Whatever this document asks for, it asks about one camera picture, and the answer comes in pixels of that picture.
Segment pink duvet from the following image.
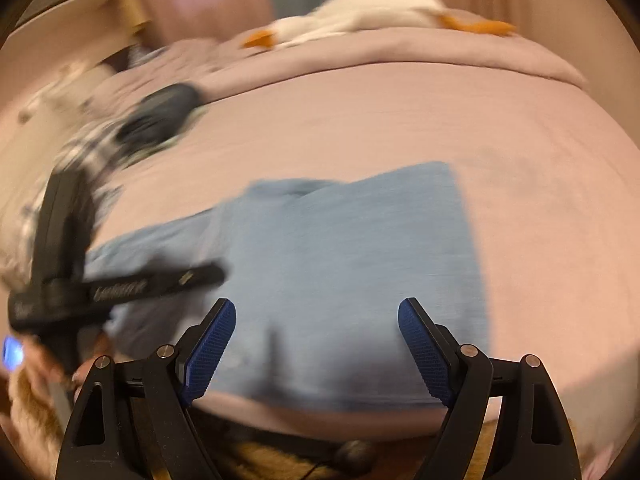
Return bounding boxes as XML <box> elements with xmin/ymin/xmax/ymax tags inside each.
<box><xmin>88</xmin><ymin>27</ymin><xmax>587</xmax><ymax>117</ymax></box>

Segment light blue denim pants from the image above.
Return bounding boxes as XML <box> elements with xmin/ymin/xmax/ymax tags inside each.
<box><xmin>86</xmin><ymin>162</ymin><xmax>490</xmax><ymax>412</ymax></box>

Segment plaid pillow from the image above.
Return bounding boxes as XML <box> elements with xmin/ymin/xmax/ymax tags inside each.
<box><xmin>1</xmin><ymin>119</ymin><xmax>124</xmax><ymax>286</ymax></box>

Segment folded dark denim jeans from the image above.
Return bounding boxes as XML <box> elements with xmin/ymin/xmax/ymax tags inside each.
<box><xmin>116</xmin><ymin>84</ymin><xmax>202</xmax><ymax>152</ymax></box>

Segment wooden shelf unit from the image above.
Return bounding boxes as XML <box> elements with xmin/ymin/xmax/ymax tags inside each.
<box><xmin>1</xmin><ymin>0</ymin><xmax>150</xmax><ymax>101</ymax></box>

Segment pink bed sheet mattress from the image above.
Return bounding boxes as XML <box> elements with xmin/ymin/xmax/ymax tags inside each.
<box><xmin>88</xmin><ymin>63</ymin><xmax>639</xmax><ymax>462</ymax></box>

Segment white goose plush toy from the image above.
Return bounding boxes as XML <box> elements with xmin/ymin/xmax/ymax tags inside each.
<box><xmin>242</xmin><ymin>0</ymin><xmax>515</xmax><ymax>50</ymax></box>

